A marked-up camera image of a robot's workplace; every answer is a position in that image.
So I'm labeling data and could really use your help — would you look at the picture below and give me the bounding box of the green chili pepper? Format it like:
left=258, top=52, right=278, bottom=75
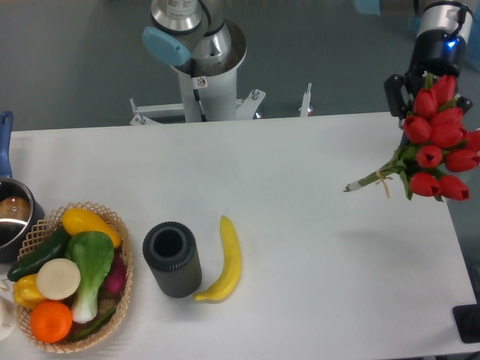
left=70, top=307, right=116, bottom=342

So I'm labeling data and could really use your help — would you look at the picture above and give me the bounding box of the red tulip bouquet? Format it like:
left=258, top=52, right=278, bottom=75
left=344, top=73, right=479, bottom=202

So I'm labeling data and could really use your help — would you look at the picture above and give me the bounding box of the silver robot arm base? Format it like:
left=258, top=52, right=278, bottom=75
left=142, top=0, right=247, bottom=77

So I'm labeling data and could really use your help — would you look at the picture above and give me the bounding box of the orange fruit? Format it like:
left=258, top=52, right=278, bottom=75
left=29, top=301, right=73, bottom=343

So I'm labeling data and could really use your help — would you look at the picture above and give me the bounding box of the green bok choy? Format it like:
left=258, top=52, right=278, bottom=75
left=65, top=231, right=114, bottom=324

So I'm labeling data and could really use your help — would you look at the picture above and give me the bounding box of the yellow banana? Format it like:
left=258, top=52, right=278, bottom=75
left=193, top=215, right=242, bottom=303

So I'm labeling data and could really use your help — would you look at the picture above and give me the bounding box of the white round object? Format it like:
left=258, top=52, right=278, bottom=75
left=0, top=296, right=17, bottom=341

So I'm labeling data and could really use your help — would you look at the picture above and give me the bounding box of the yellow bell pepper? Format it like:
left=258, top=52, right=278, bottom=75
left=13, top=274, right=48, bottom=310

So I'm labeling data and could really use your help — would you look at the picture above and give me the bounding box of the dark green cucumber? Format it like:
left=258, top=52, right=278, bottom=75
left=7, top=226, right=71, bottom=282

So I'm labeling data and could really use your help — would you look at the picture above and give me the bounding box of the yellow squash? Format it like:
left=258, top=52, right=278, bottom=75
left=61, top=208, right=122, bottom=248

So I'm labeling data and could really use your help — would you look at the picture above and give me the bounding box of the dark grey ribbed vase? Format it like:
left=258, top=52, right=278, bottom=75
left=142, top=221, right=203, bottom=299

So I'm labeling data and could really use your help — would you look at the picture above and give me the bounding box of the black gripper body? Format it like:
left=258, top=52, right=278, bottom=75
left=405, top=31, right=466, bottom=98

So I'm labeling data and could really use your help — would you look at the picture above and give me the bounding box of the cream round white disc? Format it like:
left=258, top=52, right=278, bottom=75
left=37, top=258, right=81, bottom=300

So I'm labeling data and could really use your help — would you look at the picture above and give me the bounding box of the blue handled saucepan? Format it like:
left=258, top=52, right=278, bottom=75
left=1, top=111, right=44, bottom=263

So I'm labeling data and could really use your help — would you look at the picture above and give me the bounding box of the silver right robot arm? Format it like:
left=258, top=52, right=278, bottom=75
left=402, top=1, right=477, bottom=115

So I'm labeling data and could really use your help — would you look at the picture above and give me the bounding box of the purple red onion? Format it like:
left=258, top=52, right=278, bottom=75
left=103, top=252, right=127, bottom=296

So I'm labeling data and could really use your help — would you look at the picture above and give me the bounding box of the black device at edge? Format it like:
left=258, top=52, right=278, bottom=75
left=452, top=304, right=480, bottom=344

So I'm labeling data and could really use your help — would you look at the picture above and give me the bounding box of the woven wicker basket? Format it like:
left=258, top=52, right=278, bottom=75
left=14, top=202, right=134, bottom=353

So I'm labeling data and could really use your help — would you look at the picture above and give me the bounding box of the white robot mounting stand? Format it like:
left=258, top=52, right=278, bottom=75
left=128, top=40, right=314, bottom=127

